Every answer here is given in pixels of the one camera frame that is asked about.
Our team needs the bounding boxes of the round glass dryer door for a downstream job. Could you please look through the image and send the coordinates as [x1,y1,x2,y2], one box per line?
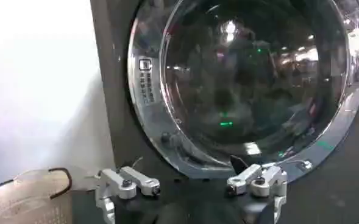
[127,0,359,183]

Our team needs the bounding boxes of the grey dryer machine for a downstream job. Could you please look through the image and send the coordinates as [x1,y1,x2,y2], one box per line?
[90,0,359,224]

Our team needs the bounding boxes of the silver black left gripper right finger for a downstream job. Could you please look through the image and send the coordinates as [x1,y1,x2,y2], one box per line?
[226,155,288,224]

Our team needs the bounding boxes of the pale laundry basket dark handles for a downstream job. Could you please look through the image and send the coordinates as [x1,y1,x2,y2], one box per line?
[0,166,101,224]

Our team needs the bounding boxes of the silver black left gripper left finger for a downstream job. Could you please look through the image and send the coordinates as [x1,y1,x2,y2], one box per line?
[94,166,162,224]

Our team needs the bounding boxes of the printed label on door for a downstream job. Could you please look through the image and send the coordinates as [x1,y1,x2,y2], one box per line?
[137,57,156,106]

